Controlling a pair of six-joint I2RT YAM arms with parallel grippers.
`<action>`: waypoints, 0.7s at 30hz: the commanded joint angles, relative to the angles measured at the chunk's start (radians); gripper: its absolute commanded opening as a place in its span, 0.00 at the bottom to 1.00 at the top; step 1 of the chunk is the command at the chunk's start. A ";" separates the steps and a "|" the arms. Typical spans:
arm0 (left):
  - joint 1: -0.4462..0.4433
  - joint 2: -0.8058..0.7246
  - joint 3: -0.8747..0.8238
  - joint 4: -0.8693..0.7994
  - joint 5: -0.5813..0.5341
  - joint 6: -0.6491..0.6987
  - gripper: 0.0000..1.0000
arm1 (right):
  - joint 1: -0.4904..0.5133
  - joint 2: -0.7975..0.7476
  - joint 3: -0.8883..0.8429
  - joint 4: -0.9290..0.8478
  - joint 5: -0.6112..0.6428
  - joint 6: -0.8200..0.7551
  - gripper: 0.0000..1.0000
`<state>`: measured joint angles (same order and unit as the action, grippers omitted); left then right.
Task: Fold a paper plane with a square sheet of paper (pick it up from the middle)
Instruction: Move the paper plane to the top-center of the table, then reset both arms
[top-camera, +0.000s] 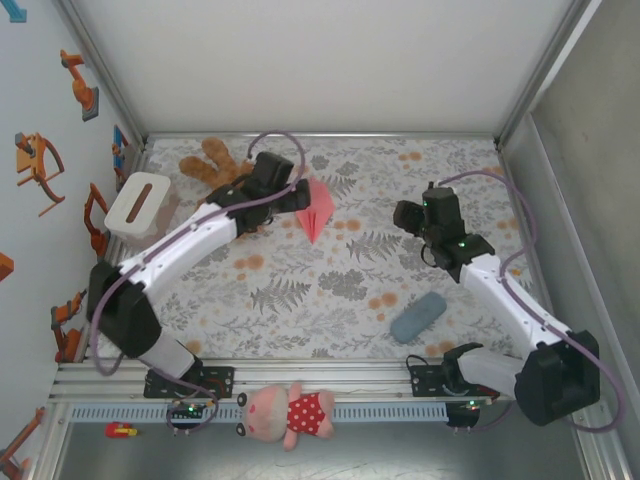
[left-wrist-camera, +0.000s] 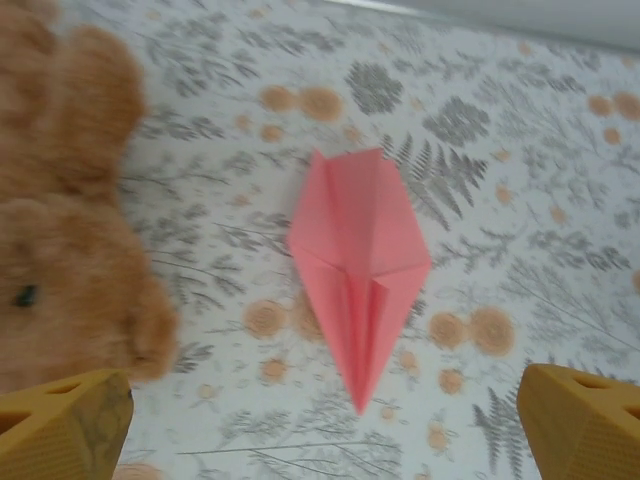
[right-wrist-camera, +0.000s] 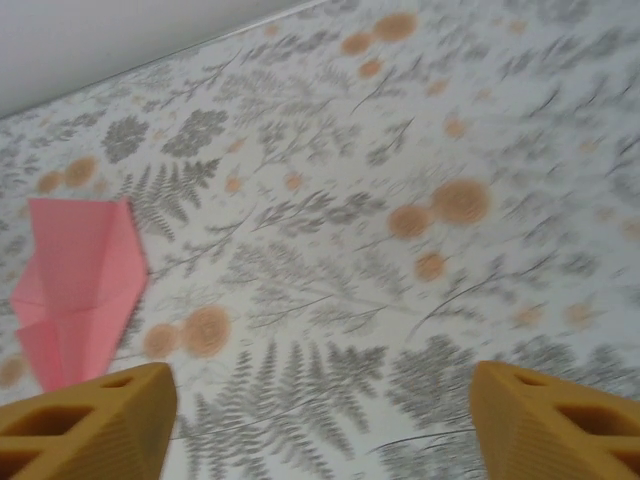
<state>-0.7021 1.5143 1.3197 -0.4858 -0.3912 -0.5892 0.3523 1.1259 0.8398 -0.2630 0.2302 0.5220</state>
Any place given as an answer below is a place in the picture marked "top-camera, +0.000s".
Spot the pink paper sheet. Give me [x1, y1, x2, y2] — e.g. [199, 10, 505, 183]
[294, 175, 336, 245]

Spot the brown teddy bear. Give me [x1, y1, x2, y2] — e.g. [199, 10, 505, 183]
[178, 137, 256, 201]

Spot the blue-grey glasses case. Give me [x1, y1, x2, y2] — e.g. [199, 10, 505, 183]
[389, 292, 447, 345]

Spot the white tissue box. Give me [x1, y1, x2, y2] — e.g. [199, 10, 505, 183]
[103, 172, 179, 246]

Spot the floral fern print tablecloth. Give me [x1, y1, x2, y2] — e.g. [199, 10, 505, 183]
[94, 135, 556, 360]

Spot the small controller circuit board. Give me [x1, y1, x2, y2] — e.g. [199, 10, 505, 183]
[446, 397, 494, 430]
[169, 399, 214, 420]

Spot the pink pig plush toy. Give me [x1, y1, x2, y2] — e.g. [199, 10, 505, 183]
[234, 382, 337, 452]

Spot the small red yellow toy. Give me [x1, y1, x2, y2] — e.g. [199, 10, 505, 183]
[103, 422, 139, 440]

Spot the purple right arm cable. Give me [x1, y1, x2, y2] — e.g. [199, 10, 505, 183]
[437, 169, 626, 434]

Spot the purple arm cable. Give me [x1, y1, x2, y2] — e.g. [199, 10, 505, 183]
[88, 130, 307, 436]
[437, 169, 626, 434]

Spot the blue orange wall sticker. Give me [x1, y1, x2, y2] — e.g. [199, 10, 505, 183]
[112, 124, 131, 191]

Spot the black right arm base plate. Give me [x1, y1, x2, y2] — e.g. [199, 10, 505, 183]
[408, 363, 501, 399]

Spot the aluminium cell frame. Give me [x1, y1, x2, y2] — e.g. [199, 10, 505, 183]
[47, 0, 640, 480]

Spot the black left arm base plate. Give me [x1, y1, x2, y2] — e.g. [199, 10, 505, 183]
[143, 364, 236, 400]

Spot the grey slotted cable tray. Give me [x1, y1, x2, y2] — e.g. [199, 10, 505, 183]
[67, 403, 449, 424]

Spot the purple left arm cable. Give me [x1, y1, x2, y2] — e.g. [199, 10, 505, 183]
[88, 130, 307, 436]

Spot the orange curved machine wall sticker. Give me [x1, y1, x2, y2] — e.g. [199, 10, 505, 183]
[13, 132, 67, 217]

